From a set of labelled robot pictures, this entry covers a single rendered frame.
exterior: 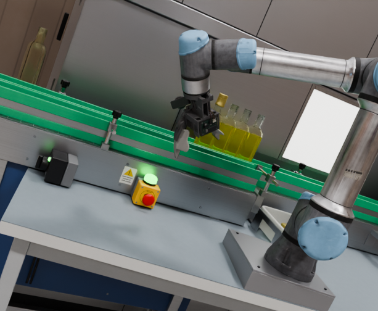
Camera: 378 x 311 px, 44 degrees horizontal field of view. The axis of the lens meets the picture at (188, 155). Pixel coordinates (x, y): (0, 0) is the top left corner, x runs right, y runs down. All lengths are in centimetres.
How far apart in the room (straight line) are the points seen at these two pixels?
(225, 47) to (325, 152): 106
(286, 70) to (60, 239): 73
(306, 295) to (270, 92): 86
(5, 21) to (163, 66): 238
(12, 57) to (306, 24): 263
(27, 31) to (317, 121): 259
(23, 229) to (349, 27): 148
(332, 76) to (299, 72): 8
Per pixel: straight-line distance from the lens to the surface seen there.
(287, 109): 198
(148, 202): 150
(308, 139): 207
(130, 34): 176
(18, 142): 151
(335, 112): 209
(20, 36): 401
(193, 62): 119
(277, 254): 139
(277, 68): 131
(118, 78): 178
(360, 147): 121
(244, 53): 118
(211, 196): 166
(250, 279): 131
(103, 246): 122
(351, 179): 122
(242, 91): 188
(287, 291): 137
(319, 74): 132
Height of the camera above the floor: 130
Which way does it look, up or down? 13 degrees down
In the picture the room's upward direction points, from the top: 23 degrees clockwise
